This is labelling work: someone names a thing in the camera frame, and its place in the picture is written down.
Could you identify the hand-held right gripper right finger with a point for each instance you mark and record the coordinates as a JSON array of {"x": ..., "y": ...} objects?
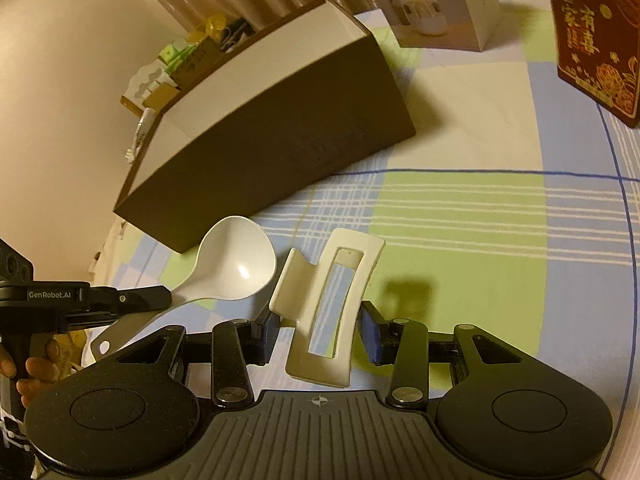
[{"x": 367, "y": 334}]

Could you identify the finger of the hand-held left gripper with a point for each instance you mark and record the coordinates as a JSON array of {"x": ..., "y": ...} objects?
[{"x": 135, "y": 298}]

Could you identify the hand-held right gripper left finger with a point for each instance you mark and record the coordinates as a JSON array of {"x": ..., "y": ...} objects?
[{"x": 270, "y": 335}]

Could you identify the white hair claw clip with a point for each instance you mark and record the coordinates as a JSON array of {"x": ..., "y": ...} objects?
[{"x": 320, "y": 374}]

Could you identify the white plastic spoon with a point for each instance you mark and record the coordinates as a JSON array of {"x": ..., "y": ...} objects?
[{"x": 235, "y": 260}]

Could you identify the brown cardboard box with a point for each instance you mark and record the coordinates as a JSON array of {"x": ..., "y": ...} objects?
[{"x": 280, "y": 160}]

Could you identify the person's left hand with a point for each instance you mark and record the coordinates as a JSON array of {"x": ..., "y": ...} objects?
[{"x": 45, "y": 370}]

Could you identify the cream cartoon printed sheet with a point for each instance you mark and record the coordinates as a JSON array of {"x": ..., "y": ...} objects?
[{"x": 107, "y": 255}]

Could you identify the checkered bed sheet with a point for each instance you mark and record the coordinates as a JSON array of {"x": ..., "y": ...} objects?
[{"x": 475, "y": 220}]

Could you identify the white chair back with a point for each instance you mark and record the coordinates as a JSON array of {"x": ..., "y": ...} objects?
[{"x": 147, "y": 85}]

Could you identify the open tan cardboard box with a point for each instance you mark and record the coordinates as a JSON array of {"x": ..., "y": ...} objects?
[{"x": 195, "y": 67}]

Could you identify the green packets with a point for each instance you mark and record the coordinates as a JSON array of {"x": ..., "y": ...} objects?
[{"x": 175, "y": 55}]

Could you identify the yellow plastic bag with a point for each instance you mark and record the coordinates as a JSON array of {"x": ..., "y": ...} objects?
[{"x": 210, "y": 27}]

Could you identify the black striped bag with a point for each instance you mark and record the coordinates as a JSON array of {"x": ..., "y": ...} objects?
[{"x": 240, "y": 32}]

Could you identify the white humidifier box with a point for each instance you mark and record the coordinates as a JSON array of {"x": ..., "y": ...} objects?
[{"x": 470, "y": 5}]

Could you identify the red gift box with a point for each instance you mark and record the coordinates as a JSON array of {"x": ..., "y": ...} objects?
[{"x": 595, "y": 45}]

